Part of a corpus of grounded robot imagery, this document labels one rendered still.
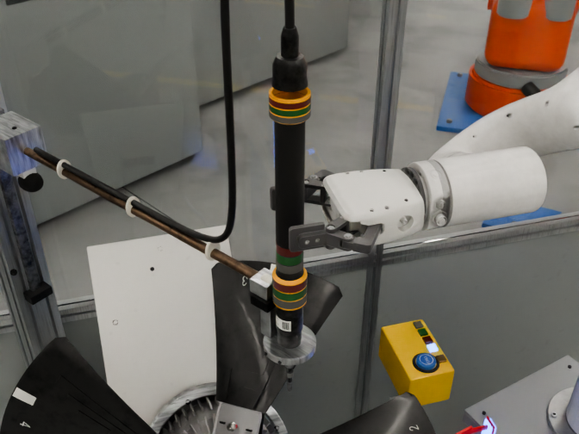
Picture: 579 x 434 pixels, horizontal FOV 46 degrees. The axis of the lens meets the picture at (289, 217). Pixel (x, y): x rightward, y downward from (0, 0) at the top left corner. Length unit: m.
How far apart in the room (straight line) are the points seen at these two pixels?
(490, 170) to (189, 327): 0.68
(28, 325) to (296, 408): 0.93
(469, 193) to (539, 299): 1.46
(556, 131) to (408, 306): 1.18
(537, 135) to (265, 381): 0.53
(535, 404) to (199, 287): 0.76
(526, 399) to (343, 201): 0.91
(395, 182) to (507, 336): 1.54
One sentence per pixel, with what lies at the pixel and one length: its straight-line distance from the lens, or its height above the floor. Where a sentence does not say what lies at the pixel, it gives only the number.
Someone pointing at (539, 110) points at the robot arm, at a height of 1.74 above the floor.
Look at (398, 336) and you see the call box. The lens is 1.51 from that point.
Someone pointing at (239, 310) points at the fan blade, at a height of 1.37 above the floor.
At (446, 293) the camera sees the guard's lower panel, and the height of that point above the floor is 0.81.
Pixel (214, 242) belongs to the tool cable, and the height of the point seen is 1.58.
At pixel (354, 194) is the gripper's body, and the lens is 0.80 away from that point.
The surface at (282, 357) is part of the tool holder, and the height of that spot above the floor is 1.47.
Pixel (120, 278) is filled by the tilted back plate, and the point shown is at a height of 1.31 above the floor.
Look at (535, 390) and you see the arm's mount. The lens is 1.63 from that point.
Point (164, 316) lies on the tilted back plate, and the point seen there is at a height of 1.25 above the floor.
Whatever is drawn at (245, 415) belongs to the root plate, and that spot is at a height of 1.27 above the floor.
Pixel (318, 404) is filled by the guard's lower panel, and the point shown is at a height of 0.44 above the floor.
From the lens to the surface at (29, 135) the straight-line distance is 1.24.
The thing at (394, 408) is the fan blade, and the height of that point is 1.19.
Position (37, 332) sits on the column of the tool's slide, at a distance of 1.61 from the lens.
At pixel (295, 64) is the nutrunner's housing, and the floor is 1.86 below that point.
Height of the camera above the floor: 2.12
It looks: 35 degrees down
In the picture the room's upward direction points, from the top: straight up
